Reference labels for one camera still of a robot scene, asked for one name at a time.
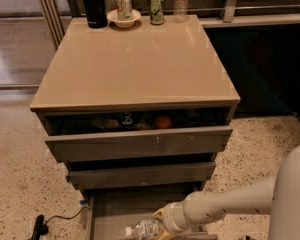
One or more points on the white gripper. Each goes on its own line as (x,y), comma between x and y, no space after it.
(172,214)

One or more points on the blue labelled plastic bottle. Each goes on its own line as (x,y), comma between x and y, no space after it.
(146,230)

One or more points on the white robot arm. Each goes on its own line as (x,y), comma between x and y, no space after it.
(278,196)

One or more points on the middle drawer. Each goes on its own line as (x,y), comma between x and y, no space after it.
(179,169)

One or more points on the drawer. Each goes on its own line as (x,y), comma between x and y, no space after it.
(179,169)
(112,210)
(137,144)

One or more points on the bottom drawer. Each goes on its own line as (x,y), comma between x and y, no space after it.
(112,210)

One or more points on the orange fruit in drawer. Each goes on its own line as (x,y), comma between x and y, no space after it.
(163,122)

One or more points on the dark snack bag in drawer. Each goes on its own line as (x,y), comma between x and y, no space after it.
(123,121)

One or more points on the tan drawer cabinet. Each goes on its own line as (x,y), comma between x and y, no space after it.
(171,69)

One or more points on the top drawer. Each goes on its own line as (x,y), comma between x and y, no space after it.
(137,144)

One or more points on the clear water bottle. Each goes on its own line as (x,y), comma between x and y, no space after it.
(180,10)

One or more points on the cream bowl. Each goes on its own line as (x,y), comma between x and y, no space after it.
(112,17)

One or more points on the green drink can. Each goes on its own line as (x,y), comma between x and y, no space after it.
(157,12)

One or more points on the can in bowl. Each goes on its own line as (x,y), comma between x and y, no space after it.
(124,8)

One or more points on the black insulated flask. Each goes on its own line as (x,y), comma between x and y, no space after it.
(95,13)

